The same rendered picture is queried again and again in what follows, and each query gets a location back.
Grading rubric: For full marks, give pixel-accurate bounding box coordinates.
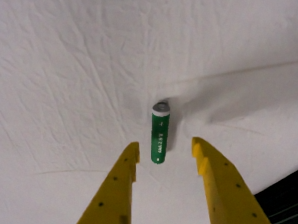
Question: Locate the green battery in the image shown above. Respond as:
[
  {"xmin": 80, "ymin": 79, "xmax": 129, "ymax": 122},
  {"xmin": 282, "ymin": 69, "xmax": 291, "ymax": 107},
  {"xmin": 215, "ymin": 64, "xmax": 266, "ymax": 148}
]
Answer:
[{"xmin": 151, "ymin": 104, "xmax": 170, "ymax": 164}]

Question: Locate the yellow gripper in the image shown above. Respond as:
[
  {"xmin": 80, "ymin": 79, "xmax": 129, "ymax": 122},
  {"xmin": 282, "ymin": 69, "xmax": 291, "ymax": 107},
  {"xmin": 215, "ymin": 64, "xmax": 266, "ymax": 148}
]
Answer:
[{"xmin": 76, "ymin": 136, "xmax": 271, "ymax": 224}]

